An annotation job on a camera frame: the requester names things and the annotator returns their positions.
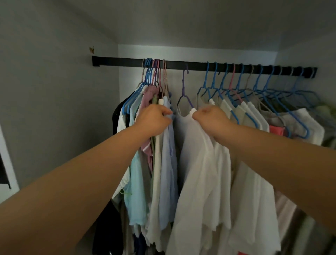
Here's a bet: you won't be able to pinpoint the pink plastic hanger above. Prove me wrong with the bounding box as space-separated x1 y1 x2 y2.
227 63 245 104

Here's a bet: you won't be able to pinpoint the white wardrobe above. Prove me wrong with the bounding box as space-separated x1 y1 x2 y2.
0 0 336 255

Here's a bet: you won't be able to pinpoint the tall wall mirror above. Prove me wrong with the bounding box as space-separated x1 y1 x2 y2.
0 151 12 190

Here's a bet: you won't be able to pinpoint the purple plastic hanger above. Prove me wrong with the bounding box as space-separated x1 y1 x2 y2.
176 64 195 116

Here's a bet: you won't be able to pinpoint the person's left forearm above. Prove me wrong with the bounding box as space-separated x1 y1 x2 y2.
0 126 147 255

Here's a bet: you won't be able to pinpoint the person's right forearm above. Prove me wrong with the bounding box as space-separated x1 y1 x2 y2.
215 123 336 234

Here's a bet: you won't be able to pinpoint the beige plastic hanger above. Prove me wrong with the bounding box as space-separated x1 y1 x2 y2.
243 64 285 126

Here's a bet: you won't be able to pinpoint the person's left hand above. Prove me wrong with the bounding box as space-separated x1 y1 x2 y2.
134 104 174 138

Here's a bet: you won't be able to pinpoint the clothes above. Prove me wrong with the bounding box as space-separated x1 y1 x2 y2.
92 85 180 255

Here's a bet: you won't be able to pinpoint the black clothes rail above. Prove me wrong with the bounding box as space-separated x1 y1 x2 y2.
92 55 318 79

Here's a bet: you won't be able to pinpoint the person's right hand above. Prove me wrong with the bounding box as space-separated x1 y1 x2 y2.
192 105 231 144

